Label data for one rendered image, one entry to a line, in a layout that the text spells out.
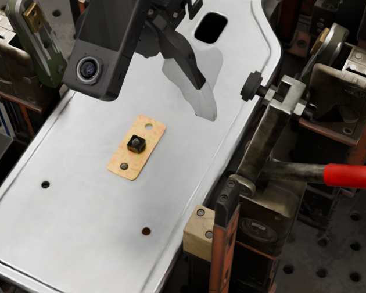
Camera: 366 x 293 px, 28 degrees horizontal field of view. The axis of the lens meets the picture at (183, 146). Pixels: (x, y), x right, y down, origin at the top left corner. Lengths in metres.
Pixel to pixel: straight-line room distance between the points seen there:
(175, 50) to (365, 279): 0.59
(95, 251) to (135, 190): 0.08
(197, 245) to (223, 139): 0.16
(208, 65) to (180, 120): 0.18
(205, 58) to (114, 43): 0.12
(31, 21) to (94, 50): 0.25
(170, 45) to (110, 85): 0.07
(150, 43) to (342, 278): 0.59
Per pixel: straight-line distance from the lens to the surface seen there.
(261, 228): 0.81
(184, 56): 0.65
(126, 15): 0.62
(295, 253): 1.13
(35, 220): 0.83
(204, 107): 0.70
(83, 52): 0.62
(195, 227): 0.74
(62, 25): 1.37
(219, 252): 0.69
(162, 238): 0.80
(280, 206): 0.77
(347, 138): 0.93
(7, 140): 0.91
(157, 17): 0.64
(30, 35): 0.87
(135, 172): 0.84
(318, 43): 0.84
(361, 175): 0.69
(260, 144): 0.69
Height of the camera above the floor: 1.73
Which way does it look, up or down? 59 degrees down
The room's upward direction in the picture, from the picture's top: 1 degrees counter-clockwise
